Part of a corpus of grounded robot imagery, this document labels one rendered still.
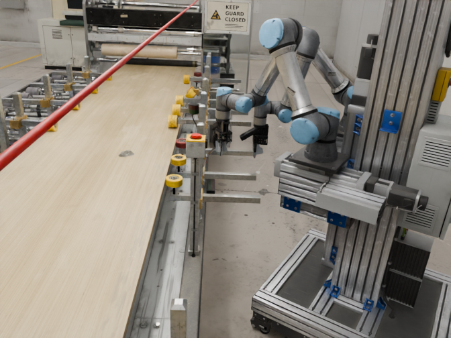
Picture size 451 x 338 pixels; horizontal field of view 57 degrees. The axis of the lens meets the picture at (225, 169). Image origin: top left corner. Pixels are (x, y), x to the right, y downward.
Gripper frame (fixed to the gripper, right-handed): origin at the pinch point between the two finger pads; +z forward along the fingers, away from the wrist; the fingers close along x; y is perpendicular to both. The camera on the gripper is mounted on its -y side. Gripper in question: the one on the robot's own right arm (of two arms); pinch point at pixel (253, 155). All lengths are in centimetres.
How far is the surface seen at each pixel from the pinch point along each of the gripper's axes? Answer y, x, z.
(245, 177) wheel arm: -6.3, -26.5, 1.6
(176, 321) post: -31, -156, -24
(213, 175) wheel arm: -23.2, -26.5, 1.1
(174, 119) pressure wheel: -49, 22, -14
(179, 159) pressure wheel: -41, -29, -8
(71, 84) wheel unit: -137, 100, -14
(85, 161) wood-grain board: -88, -33, -7
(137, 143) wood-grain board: -67, -5, -7
